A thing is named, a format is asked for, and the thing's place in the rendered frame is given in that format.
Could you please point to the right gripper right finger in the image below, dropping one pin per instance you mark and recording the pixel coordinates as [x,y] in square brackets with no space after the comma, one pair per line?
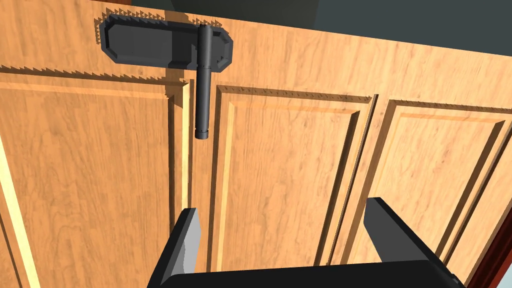
[394,240]

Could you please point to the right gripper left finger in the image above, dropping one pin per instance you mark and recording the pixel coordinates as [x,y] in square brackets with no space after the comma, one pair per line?
[182,248]

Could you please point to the wooden panelled door leaf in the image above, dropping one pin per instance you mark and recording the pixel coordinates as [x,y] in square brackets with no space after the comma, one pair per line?
[280,160]

